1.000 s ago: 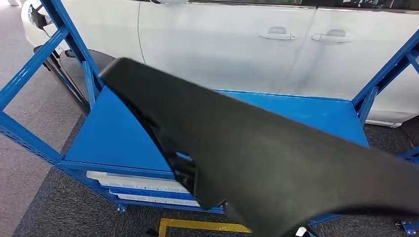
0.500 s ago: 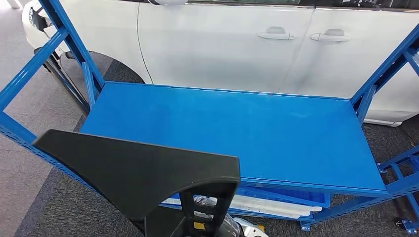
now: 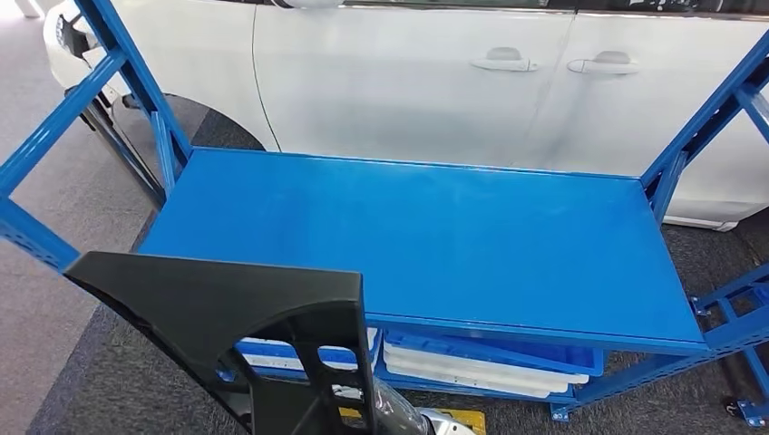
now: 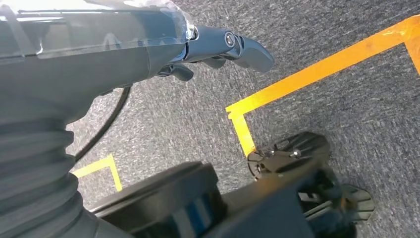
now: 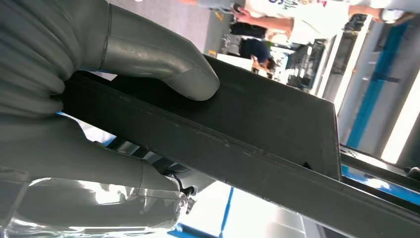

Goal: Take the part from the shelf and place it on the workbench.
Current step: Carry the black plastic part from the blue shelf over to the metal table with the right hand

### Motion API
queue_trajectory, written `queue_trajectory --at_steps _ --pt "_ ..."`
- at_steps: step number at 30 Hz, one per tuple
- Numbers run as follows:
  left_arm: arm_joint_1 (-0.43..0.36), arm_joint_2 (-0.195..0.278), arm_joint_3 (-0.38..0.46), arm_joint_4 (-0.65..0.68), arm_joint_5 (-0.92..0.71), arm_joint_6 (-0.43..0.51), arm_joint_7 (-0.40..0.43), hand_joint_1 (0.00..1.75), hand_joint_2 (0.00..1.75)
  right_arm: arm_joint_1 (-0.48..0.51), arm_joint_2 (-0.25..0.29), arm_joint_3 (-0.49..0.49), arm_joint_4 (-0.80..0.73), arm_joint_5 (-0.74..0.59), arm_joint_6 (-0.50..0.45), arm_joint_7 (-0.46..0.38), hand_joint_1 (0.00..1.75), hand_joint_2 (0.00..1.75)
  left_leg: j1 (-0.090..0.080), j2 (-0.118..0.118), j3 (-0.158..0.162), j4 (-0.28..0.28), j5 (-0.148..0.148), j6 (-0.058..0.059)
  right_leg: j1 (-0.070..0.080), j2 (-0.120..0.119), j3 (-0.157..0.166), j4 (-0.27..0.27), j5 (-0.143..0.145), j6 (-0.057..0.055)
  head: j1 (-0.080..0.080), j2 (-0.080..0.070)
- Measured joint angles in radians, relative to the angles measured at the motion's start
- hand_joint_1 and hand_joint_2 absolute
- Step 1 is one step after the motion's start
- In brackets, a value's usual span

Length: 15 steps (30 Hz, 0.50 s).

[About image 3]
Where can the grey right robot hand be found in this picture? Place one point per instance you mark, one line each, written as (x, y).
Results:
(396, 414)

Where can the black plastic frame part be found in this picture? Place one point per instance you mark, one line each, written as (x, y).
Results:
(210, 300)

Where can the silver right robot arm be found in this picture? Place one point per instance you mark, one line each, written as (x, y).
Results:
(447, 425)

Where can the white plastic bin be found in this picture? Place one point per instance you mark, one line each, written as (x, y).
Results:
(480, 371)
(468, 386)
(270, 361)

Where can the white car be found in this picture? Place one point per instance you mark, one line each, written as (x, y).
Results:
(390, 90)

